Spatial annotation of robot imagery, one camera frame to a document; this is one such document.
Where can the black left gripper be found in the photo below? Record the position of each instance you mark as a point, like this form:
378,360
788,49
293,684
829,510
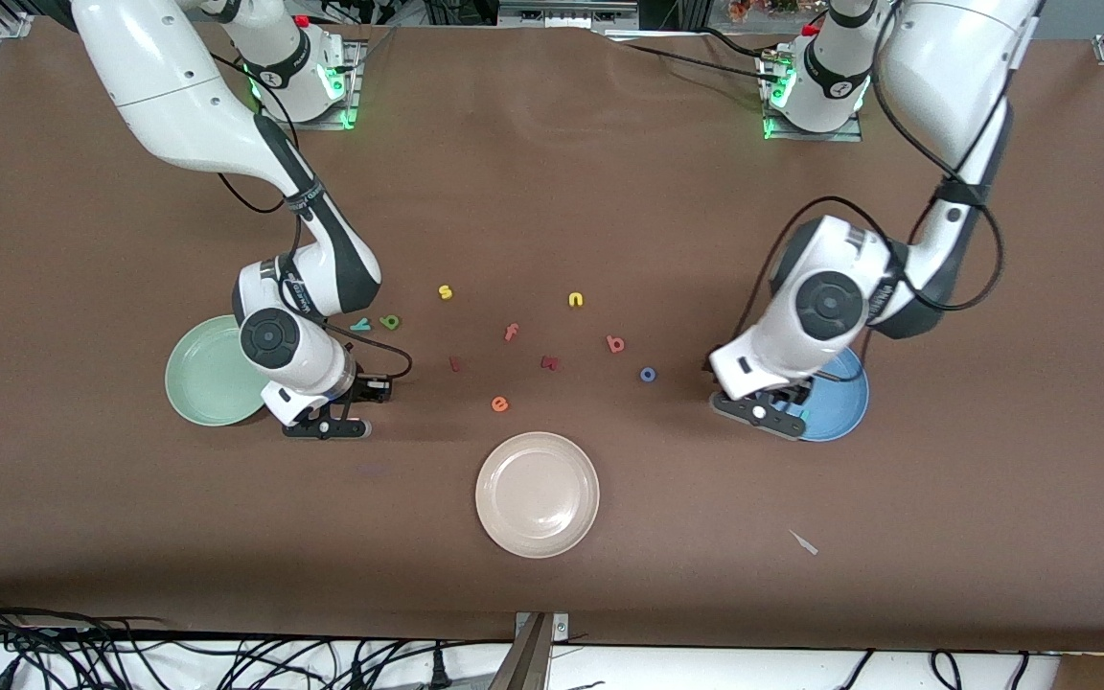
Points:
794,394

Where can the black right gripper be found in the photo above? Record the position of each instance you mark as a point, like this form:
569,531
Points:
372,388

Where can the green foam letter g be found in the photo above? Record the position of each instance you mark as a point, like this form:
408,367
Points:
395,324

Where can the pink foam letter b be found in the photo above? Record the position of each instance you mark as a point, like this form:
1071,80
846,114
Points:
611,341

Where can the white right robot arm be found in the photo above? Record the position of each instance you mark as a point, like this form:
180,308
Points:
178,86

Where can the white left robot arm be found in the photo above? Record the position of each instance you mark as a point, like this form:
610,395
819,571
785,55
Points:
945,67

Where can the blue plate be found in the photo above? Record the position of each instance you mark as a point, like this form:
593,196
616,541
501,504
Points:
844,402

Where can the white paper scrap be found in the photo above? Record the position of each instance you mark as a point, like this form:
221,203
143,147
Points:
804,542

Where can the green plate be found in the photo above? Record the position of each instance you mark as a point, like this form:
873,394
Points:
202,383

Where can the beige plate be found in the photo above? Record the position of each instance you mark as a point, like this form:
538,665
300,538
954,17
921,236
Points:
538,494

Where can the grey metal table leg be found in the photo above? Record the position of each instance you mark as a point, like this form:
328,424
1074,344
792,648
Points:
523,666

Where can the orange artificial flowers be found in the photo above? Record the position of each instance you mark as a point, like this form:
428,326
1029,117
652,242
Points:
763,8

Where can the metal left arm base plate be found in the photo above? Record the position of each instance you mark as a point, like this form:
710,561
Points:
830,136

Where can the silver metal bracket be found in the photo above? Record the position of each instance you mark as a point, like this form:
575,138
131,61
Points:
560,628

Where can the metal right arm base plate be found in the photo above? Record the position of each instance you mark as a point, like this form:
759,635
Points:
353,86

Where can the silver metal rail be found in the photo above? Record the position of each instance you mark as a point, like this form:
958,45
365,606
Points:
566,11

